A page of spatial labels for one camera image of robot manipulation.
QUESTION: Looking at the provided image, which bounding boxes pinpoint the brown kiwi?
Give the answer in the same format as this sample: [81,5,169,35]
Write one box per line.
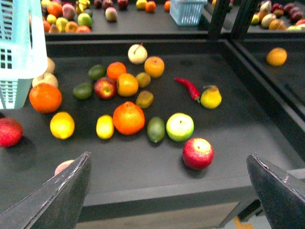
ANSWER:
[135,72,151,88]
[136,91,154,109]

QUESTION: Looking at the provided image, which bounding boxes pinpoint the red chili pepper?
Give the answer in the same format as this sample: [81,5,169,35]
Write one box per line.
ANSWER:
[174,78,201,103]

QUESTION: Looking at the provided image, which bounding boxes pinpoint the black shelf post right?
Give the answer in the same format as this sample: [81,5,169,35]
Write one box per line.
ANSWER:
[208,0,252,40]

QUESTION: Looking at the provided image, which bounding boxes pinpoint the large orange centre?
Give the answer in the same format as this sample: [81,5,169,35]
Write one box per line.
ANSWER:
[112,101,145,135]

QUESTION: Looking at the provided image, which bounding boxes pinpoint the yellow lemon small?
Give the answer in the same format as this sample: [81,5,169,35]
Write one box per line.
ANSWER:
[96,114,114,140]

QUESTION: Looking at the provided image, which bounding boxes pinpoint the white pear left upper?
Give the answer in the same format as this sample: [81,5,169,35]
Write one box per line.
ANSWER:
[45,57,55,74]

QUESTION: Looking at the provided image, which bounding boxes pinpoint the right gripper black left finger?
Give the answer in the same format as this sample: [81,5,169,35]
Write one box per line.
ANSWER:
[0,152,92,229]

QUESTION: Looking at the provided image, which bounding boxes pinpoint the green lime front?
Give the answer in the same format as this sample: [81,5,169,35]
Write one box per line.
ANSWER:
[147,116,165,143]

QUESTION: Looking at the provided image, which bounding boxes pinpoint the white asian pear back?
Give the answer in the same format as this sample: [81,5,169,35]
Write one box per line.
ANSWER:
[127,43,148,65]

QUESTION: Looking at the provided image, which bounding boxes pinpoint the white pear left lower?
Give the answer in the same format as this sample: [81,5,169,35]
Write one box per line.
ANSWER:
[31,73,59,88]

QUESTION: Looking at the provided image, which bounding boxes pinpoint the peach front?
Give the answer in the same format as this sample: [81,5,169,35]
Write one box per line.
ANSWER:
[54,160,74,176]

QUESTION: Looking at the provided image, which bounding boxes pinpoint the large orange left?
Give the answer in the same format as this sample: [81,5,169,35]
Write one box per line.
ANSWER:
[29,83,62,114]

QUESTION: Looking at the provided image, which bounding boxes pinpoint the small orange tangerine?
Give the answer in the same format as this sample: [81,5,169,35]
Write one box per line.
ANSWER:
[106,62,127,81]

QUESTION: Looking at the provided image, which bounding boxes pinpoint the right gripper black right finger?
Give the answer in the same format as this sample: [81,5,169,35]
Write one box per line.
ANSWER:
[246,154,305,229]

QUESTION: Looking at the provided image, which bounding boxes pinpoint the blue basket far shelf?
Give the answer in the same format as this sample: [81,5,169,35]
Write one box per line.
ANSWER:
[170,0,207,26]

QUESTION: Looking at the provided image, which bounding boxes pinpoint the pile of far fruits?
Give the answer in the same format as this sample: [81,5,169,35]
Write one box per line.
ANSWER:
[41,0,93,33]

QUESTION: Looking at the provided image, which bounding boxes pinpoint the green avocado upper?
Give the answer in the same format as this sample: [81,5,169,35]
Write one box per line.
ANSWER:
[88,64,107,81]

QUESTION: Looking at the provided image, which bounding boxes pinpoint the yellow pear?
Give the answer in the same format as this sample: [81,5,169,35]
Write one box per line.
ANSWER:
[200,85,222,109]

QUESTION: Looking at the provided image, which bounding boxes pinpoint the black fruit shelf tray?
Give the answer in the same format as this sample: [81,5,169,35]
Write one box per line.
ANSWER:
[0,40,305,223]

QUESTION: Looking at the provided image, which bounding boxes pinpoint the orange apple-shaped fruit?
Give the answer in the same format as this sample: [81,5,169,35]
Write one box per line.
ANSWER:
[144,56,165,78]

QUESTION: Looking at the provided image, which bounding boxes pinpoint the far fruit shelf tray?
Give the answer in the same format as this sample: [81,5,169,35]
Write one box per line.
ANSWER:
[45,1,224,42]

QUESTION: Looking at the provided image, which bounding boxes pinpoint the green apple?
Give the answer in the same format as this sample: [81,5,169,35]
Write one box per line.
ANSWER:
[166,113,194,142]

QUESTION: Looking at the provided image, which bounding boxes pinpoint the red apple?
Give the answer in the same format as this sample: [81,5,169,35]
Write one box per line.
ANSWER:
[182,138,214,170]
[0,117,23,147]

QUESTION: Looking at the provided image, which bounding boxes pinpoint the brown kiwi upper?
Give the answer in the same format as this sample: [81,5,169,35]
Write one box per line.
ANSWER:
[135,72,151,88]

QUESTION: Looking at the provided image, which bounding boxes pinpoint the red apple left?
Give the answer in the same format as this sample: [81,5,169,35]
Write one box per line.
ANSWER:
[0,117,23,147]

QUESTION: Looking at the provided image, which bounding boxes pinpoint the light blue shopping basket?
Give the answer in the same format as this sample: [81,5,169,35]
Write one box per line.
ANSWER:
[0,0,48,109]

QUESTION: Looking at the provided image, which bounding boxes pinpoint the red-yellow apple centre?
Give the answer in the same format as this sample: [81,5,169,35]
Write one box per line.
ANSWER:
[93,77,117,100]

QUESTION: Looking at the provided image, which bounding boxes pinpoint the yellow-orange persimmon centre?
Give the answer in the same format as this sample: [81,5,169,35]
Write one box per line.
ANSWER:
[116,73,139,97]

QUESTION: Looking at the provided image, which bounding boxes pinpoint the green avocado centre-left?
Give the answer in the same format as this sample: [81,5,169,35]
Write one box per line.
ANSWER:
[72,83,93,100]

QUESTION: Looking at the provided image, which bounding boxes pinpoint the large orange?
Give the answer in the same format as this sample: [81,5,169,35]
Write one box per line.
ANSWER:
[29,83,62,114]
[112,101,145,135]

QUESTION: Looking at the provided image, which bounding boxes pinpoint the brown kiwi lower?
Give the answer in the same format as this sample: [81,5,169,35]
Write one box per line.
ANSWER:
[136,91,154,109]

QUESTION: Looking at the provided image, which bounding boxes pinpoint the red apple front right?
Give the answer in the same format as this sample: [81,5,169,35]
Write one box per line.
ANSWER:
[182,138,214,170]

